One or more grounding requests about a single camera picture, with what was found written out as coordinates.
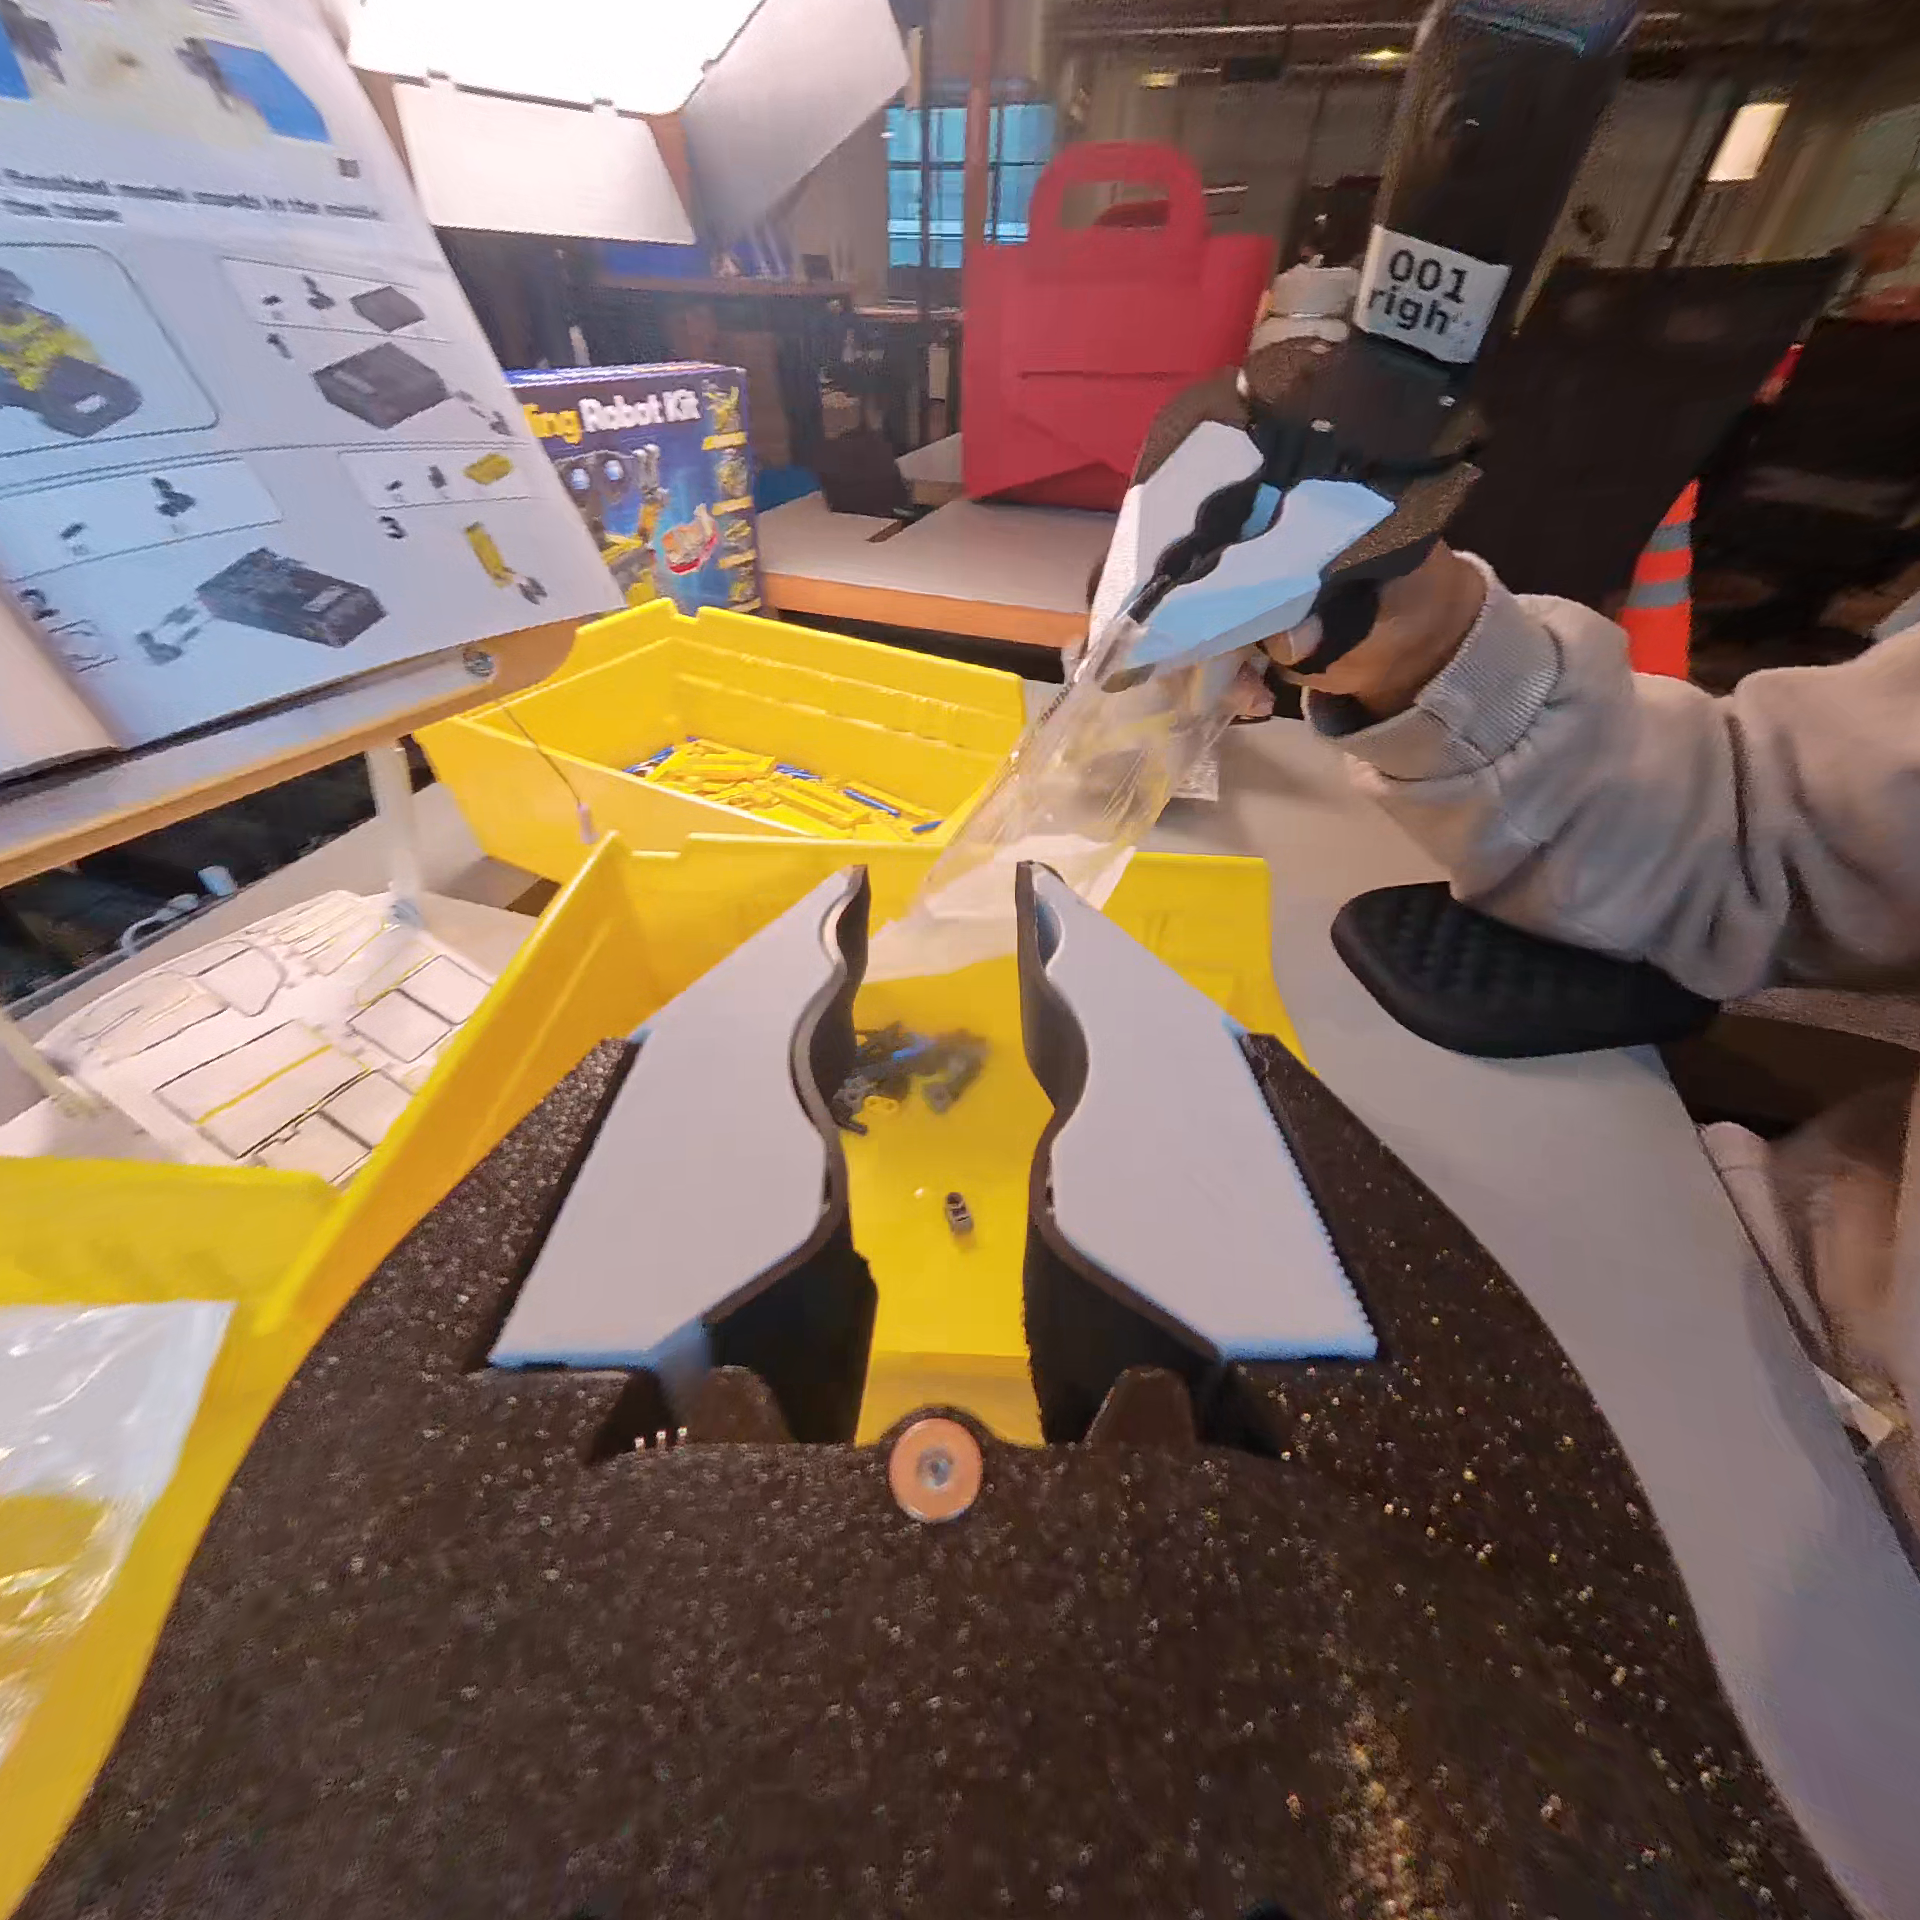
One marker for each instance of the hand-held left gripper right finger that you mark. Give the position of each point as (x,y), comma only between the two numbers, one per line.
(1201,1200)

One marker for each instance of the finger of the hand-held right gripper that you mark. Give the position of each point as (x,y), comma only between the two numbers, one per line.
(1201,481)
(1266,578)

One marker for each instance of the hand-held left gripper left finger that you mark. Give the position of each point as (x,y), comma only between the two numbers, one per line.
(675,1200)

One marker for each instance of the person's right forearm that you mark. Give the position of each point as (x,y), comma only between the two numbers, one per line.
(1651,809)

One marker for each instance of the grey desk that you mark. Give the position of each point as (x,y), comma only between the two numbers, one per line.
(1575,1200)

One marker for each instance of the person's right hand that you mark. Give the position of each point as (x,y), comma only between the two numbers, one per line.
(1411,628)

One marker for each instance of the red tote bag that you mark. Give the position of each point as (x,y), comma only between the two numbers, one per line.
(1108,345)

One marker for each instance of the pile of small mixed pieces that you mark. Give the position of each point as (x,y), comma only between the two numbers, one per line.
(914,1066)

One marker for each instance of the black office chair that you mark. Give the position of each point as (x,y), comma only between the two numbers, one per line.
(1651,389)

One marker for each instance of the black chair armrest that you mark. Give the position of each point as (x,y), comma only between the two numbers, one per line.
(1500,973)

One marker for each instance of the orange traffic cone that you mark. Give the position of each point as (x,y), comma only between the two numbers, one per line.
(1658,600)

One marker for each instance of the white sticker sheet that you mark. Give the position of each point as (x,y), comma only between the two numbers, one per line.
(300,1050)

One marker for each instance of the pile of yellow building parts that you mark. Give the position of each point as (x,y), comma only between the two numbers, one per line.
(751,773)

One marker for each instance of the blue robot kit box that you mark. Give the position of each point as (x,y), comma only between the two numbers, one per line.
(645,481)

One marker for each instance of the open white cardboard box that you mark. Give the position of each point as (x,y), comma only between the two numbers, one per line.
(524,165)

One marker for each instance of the instruction manual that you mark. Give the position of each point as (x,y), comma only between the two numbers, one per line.
(224,374)

